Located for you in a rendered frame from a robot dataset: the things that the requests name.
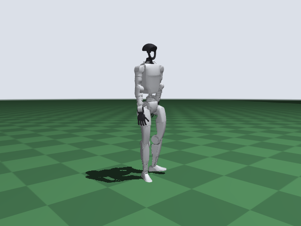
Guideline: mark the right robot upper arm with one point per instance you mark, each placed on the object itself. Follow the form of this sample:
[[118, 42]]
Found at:
[[139, 70]]

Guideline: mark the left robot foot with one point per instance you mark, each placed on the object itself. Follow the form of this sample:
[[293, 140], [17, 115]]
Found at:
[[157, 168]]

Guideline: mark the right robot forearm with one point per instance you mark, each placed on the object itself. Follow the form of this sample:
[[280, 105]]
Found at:
[[139, 99]]

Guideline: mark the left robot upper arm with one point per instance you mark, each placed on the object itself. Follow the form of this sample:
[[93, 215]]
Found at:
[[161, 75]]

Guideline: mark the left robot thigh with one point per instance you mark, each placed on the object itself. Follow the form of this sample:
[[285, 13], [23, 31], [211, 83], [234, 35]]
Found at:
[[160, 124]]

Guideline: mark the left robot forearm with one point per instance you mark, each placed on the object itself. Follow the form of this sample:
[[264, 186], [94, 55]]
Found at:
[[158, 96]]

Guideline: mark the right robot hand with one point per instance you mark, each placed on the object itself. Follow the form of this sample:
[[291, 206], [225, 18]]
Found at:
[[141, 117]]

